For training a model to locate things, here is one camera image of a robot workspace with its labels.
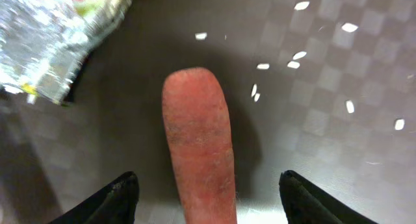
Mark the orange carrot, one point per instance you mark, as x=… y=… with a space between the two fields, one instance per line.
x=198 y=132

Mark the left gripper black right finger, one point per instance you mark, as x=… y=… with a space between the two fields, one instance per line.
x=305 y=203

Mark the yellow foil snack wrapper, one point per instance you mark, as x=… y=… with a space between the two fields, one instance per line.
x=45 y=42

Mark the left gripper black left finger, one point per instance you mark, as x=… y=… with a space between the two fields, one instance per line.
x=113 y=204

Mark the dark brown serving tray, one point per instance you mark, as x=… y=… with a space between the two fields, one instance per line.
x=325 y=88

